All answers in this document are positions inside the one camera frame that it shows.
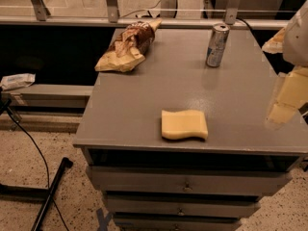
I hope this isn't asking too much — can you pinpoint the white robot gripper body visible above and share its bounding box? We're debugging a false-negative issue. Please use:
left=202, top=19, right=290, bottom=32
left=283, top=0, right=308, bottom=66

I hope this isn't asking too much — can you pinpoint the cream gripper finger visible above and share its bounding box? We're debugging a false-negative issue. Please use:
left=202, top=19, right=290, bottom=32
left=266, top=65, right=308, bottom=128
left=262, top=28, right=286, bottom=54

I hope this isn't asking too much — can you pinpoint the silver blue redbull can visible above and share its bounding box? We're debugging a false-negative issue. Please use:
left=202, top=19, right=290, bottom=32
left=206, top=23, right=230, bottom=67

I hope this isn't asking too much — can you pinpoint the yellow sponge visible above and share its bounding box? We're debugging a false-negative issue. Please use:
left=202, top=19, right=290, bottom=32
left=162, top=110, right=208, bottom=140

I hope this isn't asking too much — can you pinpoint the brown chip bag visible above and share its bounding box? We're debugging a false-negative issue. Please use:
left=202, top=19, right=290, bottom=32
left=94, top=18, right=162, bottom=72

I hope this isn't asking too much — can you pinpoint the grey drawer cabinet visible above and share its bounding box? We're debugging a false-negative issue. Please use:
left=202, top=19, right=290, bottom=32
left=74, top=29, right=308, bottom=231

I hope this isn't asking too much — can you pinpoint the top grey drawer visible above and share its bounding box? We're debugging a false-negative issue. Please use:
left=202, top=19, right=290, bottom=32
left=86, top=167, right=292, bottom=196

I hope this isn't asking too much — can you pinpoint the grey drawer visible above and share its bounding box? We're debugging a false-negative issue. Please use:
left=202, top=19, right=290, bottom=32
left=114, top=216, right=241, bottom=231
left=107, top=195, right=260, bottom=218
left=86, top=167, right=292, bottom=196

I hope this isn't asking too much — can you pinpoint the middle grey drawer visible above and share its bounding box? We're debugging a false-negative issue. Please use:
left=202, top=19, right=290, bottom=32
left=107, top=195, right=260, bottom=218

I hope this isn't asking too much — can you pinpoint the bottom grey drawer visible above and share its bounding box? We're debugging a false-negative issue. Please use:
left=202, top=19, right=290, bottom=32
left=114, top=216, right=241, bottom=231

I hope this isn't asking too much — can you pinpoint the black stand leg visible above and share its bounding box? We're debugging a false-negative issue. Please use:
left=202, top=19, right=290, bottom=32
left=31, top=157, right=73, bottom=231

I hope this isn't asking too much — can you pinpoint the white wipes packet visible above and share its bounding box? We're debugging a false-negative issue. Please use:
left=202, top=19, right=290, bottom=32
left=1, top=73, right=36, bottom=90

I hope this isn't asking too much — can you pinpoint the black floor cable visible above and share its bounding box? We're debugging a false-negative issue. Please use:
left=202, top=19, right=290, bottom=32
left=0, top=97, right=70, bottom=231

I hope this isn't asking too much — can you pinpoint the metal window rail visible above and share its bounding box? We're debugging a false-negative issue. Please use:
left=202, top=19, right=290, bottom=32
left=0, top=15, right=289, bottom=30

